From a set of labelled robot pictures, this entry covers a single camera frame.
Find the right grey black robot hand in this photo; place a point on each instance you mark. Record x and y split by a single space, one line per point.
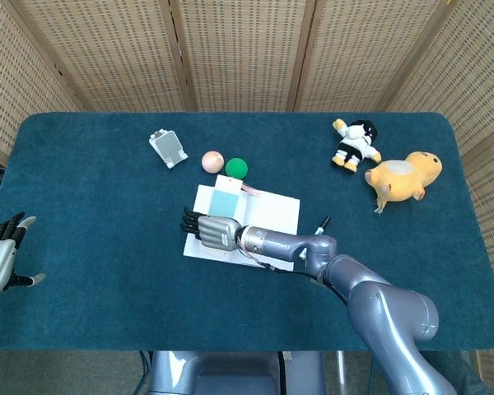
216 232

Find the light blue white tasselled bookmark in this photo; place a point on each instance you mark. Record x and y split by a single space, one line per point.
224 201

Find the lined white notebook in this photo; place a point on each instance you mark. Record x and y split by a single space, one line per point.
271 210

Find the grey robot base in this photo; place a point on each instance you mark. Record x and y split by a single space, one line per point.
230 370

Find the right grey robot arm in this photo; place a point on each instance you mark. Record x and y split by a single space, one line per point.
387 312

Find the green ball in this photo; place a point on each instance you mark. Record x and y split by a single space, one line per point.
236 168

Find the peach coloured ball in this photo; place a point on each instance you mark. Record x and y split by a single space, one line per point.
212 161

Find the white folding phone stand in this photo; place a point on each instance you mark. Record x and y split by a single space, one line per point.
169 148

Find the green white marker pen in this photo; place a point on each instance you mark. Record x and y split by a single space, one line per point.
323 225

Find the dark teal table cloth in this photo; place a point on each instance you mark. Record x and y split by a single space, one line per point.
107 267

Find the black white plush toy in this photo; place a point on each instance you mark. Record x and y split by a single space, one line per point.
356 144

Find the woven rattan folding screen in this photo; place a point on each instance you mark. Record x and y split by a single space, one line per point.
247 49

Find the yellow plush toy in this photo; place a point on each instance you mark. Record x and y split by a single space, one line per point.
403 177

